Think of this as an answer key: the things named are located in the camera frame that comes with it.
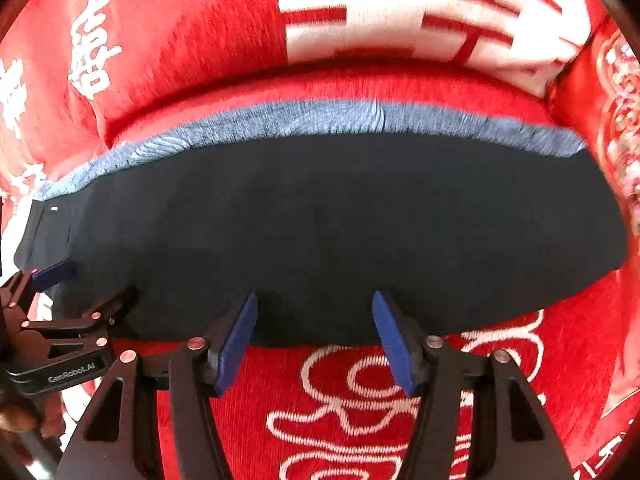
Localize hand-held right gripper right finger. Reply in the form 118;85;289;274
371;289;576;480

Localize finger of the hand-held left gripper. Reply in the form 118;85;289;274
20;285;140;352
0;258;77;333

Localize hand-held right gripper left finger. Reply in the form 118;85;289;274
55;290;260;480

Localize red printed sofa cover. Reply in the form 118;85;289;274
0;0;640;480

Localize red embroidered cushion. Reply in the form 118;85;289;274
547;15;640;241

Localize black pants with blue waistband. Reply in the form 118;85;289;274
14;100;630;348

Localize person's left hand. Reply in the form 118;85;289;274
0;394;66;441

